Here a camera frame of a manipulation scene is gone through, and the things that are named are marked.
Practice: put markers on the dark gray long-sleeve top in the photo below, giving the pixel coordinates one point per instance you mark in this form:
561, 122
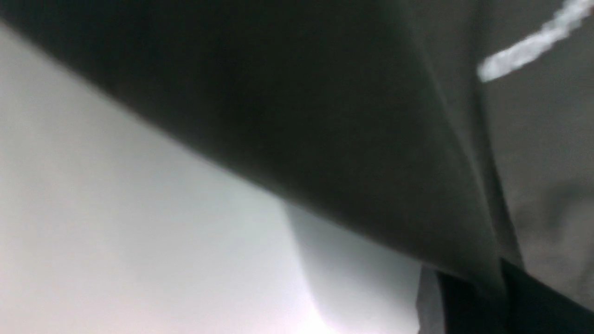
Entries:
454, 131

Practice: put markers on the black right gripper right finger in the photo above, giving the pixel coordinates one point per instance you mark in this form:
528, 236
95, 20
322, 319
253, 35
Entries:
536, 308

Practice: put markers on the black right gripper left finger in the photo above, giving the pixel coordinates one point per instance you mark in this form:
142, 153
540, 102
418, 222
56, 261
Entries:
464, 310

